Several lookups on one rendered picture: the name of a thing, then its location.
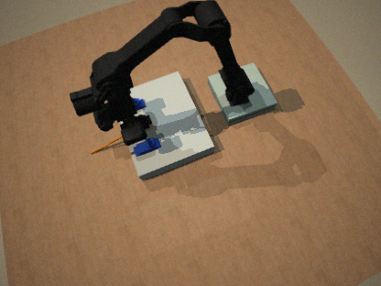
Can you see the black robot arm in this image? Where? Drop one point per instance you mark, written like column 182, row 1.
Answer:
column 110, row 78

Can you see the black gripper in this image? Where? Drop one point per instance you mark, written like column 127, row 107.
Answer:
column 132, row 127

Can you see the white flat panel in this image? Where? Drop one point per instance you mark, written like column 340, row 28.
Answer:
column 177, row 134

